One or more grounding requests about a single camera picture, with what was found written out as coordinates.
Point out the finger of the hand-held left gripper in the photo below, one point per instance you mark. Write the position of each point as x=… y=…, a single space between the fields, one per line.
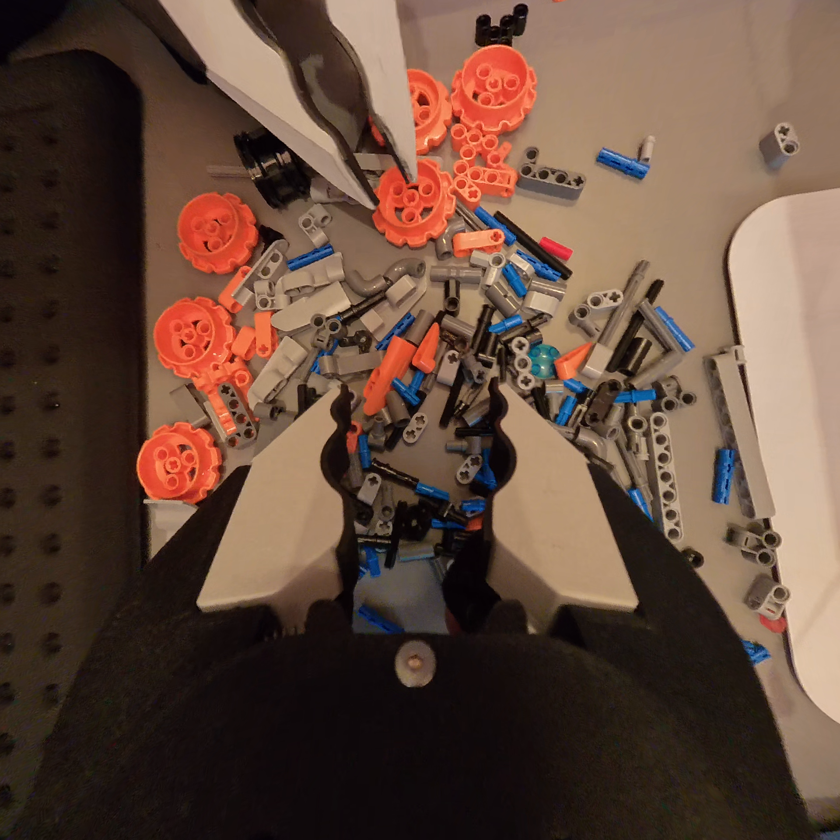
x=249 y=72
x=387 y=59

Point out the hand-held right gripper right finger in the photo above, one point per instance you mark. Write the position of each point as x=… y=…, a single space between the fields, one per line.
x=558 y=531

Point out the pile of small building pieces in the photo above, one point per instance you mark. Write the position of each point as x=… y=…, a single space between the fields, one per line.
x=394 y=367

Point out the long grey holed beam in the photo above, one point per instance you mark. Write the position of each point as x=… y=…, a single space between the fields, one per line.
x=738 y=433

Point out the grey two-hole connector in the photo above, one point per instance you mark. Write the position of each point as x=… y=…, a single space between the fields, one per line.
x=779 y=141

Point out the black double connector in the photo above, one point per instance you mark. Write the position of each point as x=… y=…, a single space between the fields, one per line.
x=502 y=23

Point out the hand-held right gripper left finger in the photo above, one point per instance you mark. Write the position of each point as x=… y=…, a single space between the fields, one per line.
x=275 y=538

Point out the white book stand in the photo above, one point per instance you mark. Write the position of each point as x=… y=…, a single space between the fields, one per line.
x=800 y=394

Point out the large grey panel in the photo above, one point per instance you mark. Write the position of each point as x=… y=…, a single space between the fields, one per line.
x=164 y=515

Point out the black wheel rims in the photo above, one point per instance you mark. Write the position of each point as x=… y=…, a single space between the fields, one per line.
x=275 y=167

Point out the group of orange gear wheels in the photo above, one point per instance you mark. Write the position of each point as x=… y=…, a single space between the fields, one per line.
x=193 y=334

